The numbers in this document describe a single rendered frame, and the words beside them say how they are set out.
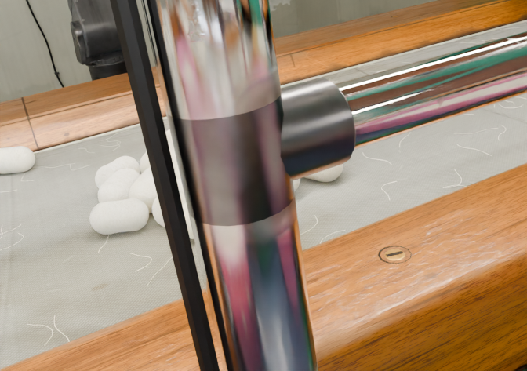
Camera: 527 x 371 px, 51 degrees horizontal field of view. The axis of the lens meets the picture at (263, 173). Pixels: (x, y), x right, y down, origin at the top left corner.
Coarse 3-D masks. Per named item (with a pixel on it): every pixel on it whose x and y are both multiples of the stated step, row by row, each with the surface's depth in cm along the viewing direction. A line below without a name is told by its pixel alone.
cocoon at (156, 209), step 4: (176, 180) 31; (180, 180) 31; (180, 184) 30; (180, 188) 30; (180, 192) 30; (180, 196) 29; (156, 200) 29; (184, 200) 29; (156, 204) 29; (152, 208) 29; (156, 208) 29; (160, 208) 29; (152, 212) 30; (156, 212) 29; (160, 212) 29; (156, 216) 29; (160, 216) 29; (156, 220) 29; (160, 220) 29; (160, 224) 30; (164, 224) 29
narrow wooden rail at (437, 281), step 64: (512, 192) 23; (320, 256) 21; (384, 256) 20; (448, 256) 20; (512, 256) 19; (128, 320) 19; (320, 320) 18; (384, 320) 17; (448, 320) 19; (512, 320) 20
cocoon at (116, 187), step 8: (112, 176) 33; (120, 176) 33; (128, 176) 33; (136, 176) 34; (104, 184) 32; (112, 184) 32; (120, 184) 32; (128, 184) 33; (104, 192) 32; (112, 192) 32; (120, 192) 32; (128, 192) 32; (104, 200) 32; (112, 200) 32
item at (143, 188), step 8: (144, 176) 32; (152, 176) 32; (136, 184) 31; (144, 184) 31; (152, 184) 31; (136, 192) 31; (144, 192) 31; (152, 192) 31; (144, 200) 31; (152, 200) 31
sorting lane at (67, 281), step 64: (384, 64) 55; (128, 128) 48; (448, 128) 38; (512, 128) 36; (0, 192) 38; (64, 192) 37; (320, 192) 31; (384, 192) 30; (448, 192) 29; (0, 256) 30; (64, 256) 29; (128, 256) 28; (0, 320) 24; (64, 320) 24
